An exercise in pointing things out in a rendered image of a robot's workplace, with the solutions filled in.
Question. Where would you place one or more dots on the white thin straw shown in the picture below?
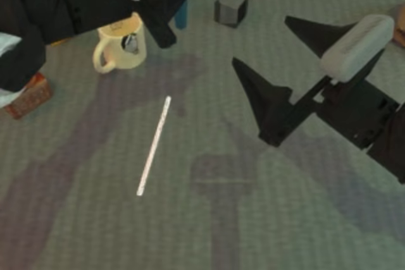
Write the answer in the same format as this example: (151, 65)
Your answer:
(154, 145)

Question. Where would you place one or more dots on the cream ceramic mug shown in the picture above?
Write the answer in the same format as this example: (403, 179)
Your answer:
(121, 47)

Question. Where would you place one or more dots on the dark grey cube block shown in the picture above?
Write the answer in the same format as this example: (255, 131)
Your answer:
(230, 9)

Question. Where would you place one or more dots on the white oblong case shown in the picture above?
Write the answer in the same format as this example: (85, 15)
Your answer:
(357, 45)

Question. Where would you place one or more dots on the red brown patterned box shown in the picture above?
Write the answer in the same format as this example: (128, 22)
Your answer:
(30, 96)

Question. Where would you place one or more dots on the orange round object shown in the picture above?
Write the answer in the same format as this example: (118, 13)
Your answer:
(400, 23)

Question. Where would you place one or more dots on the teal plastic cylinder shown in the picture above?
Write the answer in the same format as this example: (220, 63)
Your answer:
(182, 14)

